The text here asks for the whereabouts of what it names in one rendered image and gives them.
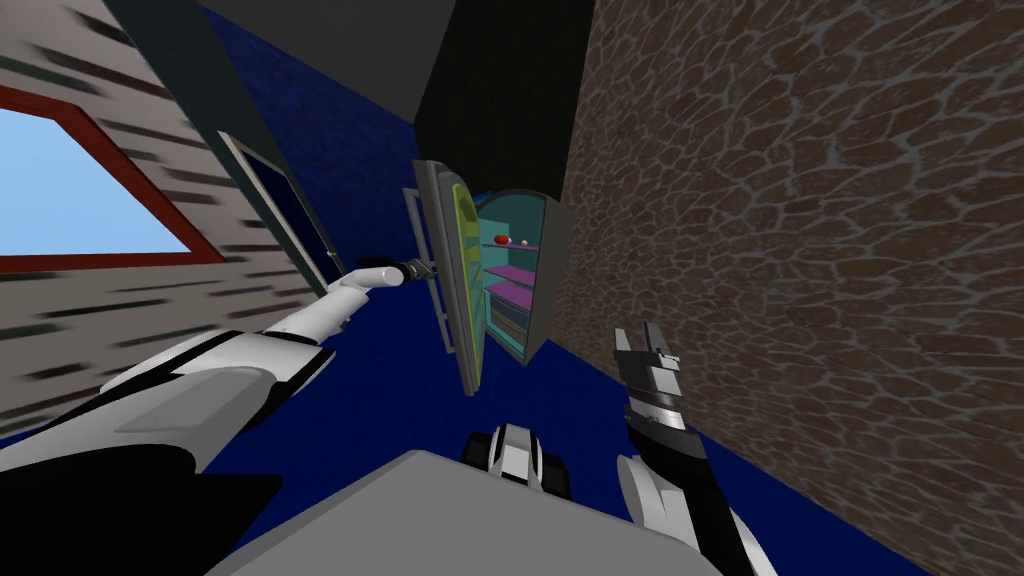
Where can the grey fridge door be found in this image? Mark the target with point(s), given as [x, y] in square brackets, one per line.
[466, 304]

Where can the dark blue door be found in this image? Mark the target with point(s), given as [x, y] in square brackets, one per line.
[292, 216]

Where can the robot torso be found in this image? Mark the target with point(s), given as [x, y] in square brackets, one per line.
[448, 528]

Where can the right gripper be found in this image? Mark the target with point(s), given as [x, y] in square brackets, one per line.
[650, 378]

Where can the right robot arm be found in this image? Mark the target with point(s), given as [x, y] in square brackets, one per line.
[680, 488]

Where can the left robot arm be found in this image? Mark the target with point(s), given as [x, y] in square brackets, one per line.
[200, 384]

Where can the red framed window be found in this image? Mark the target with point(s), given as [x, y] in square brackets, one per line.
[72, 192]

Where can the grey fridge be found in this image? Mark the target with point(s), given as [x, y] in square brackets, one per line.
[552, 264]

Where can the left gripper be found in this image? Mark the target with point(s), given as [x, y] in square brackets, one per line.
[418, 270]

